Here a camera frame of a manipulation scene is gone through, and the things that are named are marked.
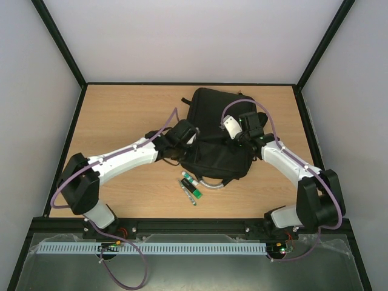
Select light blue cable duct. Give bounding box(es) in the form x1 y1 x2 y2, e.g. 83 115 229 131
36 242 267 255

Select white green glue stick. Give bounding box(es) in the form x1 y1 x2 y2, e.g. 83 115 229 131
181 171 199 186

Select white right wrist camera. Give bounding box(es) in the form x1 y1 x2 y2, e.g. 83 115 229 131
221 115 243 139

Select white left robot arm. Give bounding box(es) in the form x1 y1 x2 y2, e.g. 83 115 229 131
56 119 199 230

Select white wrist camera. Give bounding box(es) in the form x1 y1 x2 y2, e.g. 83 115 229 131
186 127 200 145
221 115 243 139

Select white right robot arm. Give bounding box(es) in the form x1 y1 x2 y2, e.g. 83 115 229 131
222 112 345 238

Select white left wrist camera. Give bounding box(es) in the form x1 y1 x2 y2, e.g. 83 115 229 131
186 127 200 145

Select green capped thin pen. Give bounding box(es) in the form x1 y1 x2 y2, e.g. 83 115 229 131
178 180 196 206

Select black student bag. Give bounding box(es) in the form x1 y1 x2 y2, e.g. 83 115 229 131
181 88 257 190

